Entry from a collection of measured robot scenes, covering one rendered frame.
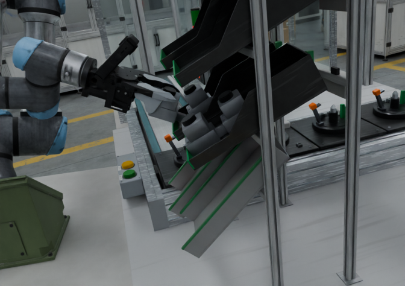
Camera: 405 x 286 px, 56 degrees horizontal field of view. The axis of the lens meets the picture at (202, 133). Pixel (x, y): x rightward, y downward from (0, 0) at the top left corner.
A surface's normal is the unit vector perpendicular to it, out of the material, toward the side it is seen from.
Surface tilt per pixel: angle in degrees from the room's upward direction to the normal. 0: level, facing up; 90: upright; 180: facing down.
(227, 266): 0
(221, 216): 90
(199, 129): 90
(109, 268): 0
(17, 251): 90
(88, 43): 90
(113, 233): 0
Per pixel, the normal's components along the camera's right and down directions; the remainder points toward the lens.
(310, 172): 0.25, 0.34
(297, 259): -0.13, -0.91
